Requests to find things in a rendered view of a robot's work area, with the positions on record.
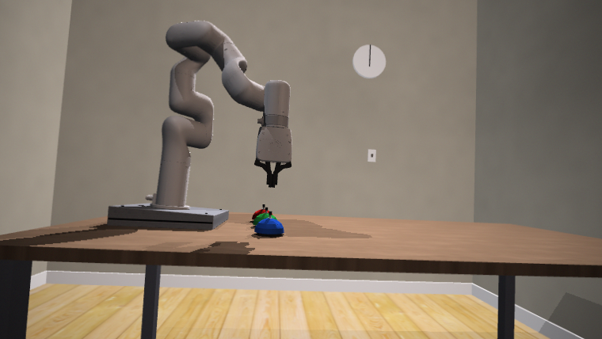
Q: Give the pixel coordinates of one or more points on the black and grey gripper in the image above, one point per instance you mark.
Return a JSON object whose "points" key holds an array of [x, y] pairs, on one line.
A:
{"points": [[274, 145]]}

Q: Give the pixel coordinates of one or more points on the green bell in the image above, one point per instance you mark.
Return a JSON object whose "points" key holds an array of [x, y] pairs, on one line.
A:
{"points": [[262, 216]]}

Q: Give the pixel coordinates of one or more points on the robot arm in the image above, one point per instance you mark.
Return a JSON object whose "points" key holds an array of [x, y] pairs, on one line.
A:
{"points": [[179, 133]]}

